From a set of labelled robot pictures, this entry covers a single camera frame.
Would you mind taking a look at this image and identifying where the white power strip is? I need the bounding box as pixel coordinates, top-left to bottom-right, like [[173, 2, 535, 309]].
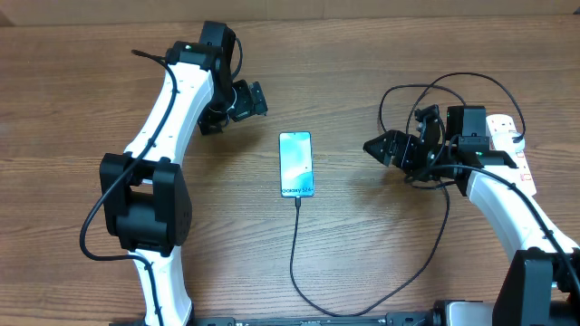
[[486, 114, 537, 196]]

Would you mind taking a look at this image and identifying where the black USB charger cable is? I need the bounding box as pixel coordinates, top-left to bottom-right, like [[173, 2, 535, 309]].
[[289, 72, 527, 318]]

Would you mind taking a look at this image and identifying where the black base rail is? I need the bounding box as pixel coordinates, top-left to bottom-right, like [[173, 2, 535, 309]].
[[108, 310, 513, 326]]

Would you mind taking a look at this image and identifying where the white charger plug adapter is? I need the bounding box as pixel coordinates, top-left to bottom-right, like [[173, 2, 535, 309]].
[[490, 131, 526, 152]]

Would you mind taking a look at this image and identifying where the Samsung Galaxy smartphone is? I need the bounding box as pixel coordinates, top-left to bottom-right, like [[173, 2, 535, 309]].
[[279, 131, 314, 197]]

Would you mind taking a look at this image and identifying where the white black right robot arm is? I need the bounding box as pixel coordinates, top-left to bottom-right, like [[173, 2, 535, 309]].
[[363, 105, 579, 325]]

